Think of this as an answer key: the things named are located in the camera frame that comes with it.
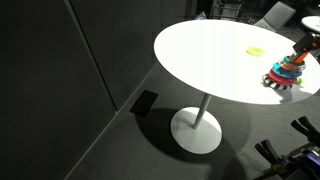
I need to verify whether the dark metal frame chair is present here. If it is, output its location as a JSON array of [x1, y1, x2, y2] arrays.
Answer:
[[209, 0, 245, 21]]

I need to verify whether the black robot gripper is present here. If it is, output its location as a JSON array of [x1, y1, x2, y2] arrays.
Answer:
[[291, 32, 320, 58]]

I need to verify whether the clear plastic toy ring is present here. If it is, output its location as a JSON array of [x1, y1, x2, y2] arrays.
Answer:
[[279, 59, 307, 72]]

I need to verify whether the dark equipment stand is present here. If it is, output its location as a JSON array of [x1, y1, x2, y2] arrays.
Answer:
[[263, 143, 320, 180]]

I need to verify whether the white table pedestal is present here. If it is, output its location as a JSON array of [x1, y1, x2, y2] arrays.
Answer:
[[170, 93, 223, 155]]

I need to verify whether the yellow toy ring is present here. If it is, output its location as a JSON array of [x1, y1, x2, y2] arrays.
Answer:
[[245, 45, 265, 58]]

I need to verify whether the black clamp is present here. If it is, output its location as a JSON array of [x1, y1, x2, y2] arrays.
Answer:
[[254, 139, 288, 165], [290, 115, 320, 148]]

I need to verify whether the red toy ring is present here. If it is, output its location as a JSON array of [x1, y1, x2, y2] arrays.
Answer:
[[267, 69, 298, 86]]

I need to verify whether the dark green toy ring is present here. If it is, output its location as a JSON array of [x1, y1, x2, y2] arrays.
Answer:
[[283, 55, 306, 66]]

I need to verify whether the blue toy ring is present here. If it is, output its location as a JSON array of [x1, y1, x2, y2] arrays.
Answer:
[[271, 61, 303, 80]]

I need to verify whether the grey chair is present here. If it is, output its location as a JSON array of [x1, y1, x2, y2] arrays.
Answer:
[[254, 1, 297, 33]]

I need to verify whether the black floor plate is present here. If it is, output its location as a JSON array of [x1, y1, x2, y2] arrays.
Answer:
[[129, 89, 160, 118]]

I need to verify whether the black white striped ring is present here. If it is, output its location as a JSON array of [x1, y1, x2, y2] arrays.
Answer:
[[261, 73, 295, 91]]

